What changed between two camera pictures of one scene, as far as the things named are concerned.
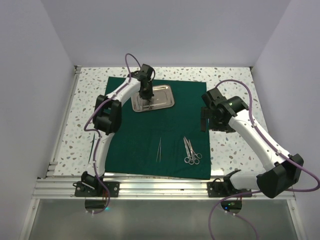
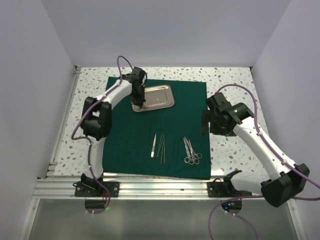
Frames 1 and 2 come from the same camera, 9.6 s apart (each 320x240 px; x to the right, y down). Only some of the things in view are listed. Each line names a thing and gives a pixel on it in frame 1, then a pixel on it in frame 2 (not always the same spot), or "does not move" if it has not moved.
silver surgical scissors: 195,160 does not move
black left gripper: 149,95 -> 139,101
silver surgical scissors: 188,159 does not move
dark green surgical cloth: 166,143 does not move
